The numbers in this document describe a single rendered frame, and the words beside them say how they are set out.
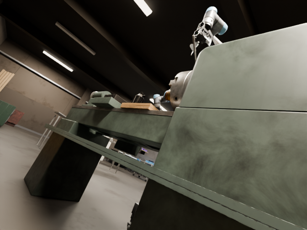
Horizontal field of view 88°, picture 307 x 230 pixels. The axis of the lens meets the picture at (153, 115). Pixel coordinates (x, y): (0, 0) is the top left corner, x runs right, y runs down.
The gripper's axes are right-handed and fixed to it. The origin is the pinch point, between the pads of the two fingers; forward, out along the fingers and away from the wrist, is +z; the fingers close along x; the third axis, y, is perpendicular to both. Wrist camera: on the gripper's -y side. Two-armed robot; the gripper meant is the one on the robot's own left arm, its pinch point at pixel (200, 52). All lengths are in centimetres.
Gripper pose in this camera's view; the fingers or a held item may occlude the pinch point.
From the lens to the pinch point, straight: 115.8
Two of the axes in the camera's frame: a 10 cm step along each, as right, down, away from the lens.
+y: -7.8, -4.4, -4.4
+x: 5.1, -0.6, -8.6
